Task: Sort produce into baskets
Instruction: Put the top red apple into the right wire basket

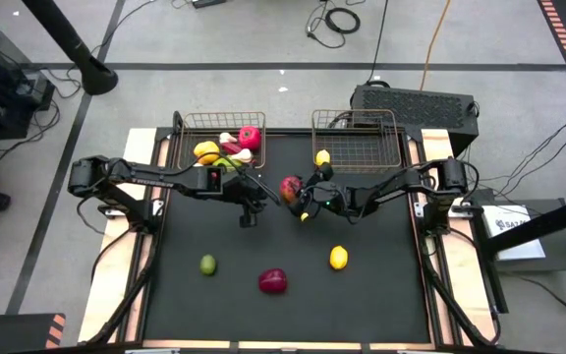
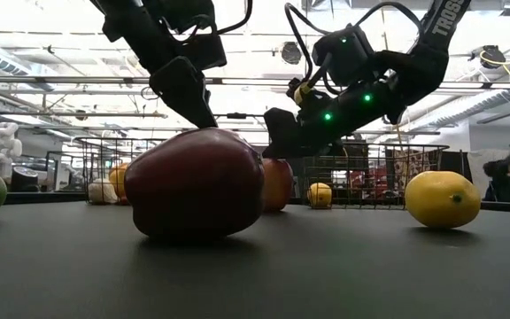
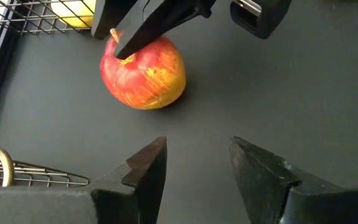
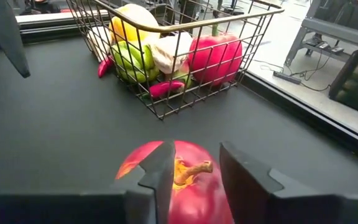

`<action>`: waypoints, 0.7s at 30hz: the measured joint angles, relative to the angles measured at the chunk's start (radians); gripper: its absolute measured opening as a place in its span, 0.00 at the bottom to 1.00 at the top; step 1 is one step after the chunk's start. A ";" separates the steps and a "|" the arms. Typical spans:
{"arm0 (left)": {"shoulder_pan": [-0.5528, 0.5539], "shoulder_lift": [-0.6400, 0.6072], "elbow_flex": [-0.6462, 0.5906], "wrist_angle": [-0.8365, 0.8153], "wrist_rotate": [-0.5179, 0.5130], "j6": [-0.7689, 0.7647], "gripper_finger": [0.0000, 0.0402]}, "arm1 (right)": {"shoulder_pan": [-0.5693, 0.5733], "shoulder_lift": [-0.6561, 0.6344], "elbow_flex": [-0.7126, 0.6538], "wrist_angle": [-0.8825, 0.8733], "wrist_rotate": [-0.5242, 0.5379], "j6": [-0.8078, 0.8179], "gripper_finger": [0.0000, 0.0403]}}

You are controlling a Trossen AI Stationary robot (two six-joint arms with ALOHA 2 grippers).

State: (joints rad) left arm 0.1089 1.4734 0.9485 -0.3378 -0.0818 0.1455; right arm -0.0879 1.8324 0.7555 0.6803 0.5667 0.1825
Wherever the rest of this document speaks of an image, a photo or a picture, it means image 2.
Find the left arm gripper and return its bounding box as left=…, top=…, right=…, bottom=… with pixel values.
left=104, top=8, right=219, bottom=129

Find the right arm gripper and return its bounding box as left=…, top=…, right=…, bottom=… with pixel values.
left=260, top=78, right=406, bottom=160

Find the yellow lemon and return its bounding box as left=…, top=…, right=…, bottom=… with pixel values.
left=305, top=182, right=334, bottom=210
left=404, top=169, right=483, bottom=230

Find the red yellow apple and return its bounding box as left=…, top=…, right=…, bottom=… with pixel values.
left=261, top=157, right=295, bottom=214

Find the dark red apple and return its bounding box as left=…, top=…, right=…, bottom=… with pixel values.
left=123, top=127, right=267, bottom=241

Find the yellow bell pepper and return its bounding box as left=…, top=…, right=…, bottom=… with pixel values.
left=107, top=161, right=131, bottom=199

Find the white garlic bulb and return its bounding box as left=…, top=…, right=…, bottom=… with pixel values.
left=87, top=177, right=120, bottom=206

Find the white board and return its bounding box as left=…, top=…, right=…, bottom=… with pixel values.
left=467, top=149, right=510, bottom=203

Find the black round device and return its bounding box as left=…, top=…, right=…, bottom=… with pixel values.
left=10, top=165, right=40, bottom=193

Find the person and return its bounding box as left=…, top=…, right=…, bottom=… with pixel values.
left=482, top=152, right=510, bottom=205

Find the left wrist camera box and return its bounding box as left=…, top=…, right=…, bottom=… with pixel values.
left=166, top=0, right=228, bottom=71

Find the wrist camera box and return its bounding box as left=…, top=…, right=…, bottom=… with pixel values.
left=311, top=23, right=376, bottom=89
left=166, top=0, right=228, bottom=71

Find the yellow cable tag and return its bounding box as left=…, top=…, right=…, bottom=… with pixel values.
left=292, top=81, right=312, bottom=105

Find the black metal gantry frame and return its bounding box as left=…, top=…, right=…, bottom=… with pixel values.
left=214, top=112, right=273, bottom=134

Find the long ceiling light rail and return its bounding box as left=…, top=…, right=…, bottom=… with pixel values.
left=0, top=74, right=510, bottom=90

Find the metal wire basket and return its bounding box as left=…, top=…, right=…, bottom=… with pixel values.
left=73, top=136, right=168, bottom=206
left=296, top=140, right=452, bottom=211

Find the black ceiling cable reel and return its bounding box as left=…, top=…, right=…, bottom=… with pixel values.
left=479, top=43, right=507, bottom=70
left=279, top=41, right=303, bottom=66

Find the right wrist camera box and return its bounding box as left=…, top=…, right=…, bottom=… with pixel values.
left=311, top=23, right=376, bottom=89

